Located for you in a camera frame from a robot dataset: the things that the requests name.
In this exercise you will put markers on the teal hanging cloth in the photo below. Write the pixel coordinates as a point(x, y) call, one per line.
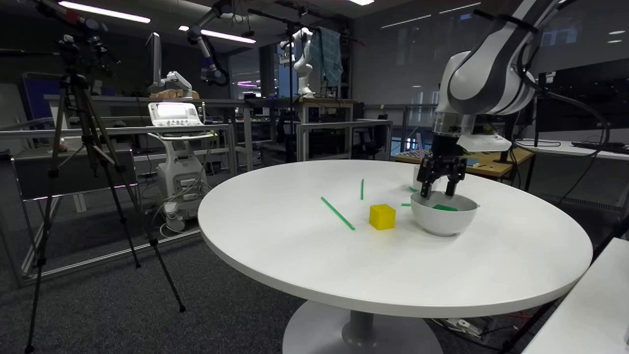
point(328, 59)

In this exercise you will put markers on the white medical cart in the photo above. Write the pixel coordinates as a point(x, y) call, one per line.
point(177, 169)

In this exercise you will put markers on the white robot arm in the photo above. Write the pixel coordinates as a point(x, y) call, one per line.
point(492, 71)

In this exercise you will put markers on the wooden desk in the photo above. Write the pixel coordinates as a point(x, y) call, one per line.
point(492, 165)

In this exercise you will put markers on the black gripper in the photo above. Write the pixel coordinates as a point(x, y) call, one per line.
point(446, 153)

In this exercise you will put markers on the large black monitor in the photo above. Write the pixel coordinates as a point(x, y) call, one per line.
point(590, 98)

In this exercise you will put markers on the white table pedestal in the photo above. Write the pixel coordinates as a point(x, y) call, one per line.
point(356, 334)

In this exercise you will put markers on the yellow block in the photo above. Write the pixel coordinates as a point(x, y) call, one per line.
point(382, 216)

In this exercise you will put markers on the long ceiling light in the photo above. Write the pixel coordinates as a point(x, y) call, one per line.
point(218, 33)
point(104, 12)

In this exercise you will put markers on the black camera on tripod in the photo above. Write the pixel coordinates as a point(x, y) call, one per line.
point(77, 39)

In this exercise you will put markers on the white bowl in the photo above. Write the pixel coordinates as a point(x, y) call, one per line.
point(444, 220)

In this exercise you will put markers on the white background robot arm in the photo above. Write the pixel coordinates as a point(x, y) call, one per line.
point(303, 61)

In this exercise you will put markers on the long green straw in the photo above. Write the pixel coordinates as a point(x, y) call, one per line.
point(336, 212)

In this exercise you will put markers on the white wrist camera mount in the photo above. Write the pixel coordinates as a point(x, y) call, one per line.
point(484, 141)

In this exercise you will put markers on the black tripod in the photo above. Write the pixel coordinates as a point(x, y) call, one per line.
point(98, 149)

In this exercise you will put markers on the white desk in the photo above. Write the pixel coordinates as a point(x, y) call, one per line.
point(590, 307)

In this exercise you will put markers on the short green straw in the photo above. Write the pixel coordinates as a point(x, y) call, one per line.
point(362, 189)

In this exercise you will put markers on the metal workbench frame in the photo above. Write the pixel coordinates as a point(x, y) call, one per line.
point(334, 128)

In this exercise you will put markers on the crumpled bag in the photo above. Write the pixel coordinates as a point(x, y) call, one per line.
point(171, 86)

